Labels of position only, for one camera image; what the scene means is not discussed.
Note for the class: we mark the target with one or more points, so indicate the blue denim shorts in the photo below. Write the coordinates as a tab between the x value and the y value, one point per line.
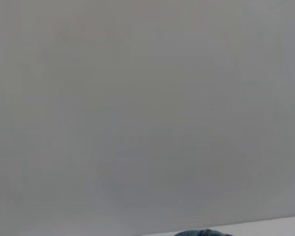
201	232

